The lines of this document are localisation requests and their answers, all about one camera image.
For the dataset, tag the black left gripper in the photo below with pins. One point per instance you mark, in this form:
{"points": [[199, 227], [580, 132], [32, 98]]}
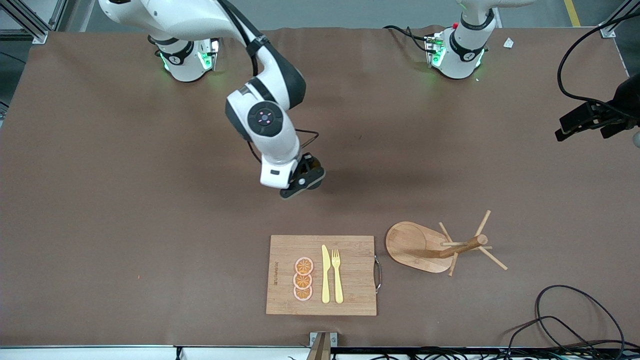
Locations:
{"points": [[628, 96]]}

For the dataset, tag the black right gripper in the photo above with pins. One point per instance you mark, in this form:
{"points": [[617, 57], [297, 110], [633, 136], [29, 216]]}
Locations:
{"points": [[310, 162]]}

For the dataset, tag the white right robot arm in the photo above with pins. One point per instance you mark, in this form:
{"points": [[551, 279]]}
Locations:
{"points": [[265, 120]]}

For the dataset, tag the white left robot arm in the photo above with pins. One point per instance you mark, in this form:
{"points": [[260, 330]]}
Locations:
{"points": [[460, 60]]}

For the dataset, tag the wooden mug rack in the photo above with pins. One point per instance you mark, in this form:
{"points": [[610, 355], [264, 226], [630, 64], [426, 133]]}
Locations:
{"points": [[415, 245]]}

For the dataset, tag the toy orange slice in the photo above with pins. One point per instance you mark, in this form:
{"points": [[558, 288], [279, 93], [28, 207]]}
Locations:
{"points": [[302, 280]]}

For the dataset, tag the yellow plastic knife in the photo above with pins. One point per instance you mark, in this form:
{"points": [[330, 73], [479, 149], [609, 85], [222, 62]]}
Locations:
{"points": [[325, 280]]}

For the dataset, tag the yellow plastic fork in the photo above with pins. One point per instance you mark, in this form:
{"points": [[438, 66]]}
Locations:
{"points": [[338, 285]]}

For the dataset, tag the small white paper scrap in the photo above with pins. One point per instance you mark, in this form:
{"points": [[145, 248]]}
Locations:
{"points": [[508, 43]]}

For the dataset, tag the brown table cover mat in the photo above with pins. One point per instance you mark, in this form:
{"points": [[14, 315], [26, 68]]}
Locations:
{"points": [[150, 200]]}

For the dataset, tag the aluminium frame profile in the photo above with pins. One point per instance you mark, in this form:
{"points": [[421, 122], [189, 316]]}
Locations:
{"points": [[40, 36], [607, 31]]}

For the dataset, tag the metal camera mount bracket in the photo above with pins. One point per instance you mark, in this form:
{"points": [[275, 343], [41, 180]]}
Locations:
{"points": [[322, 345]]}

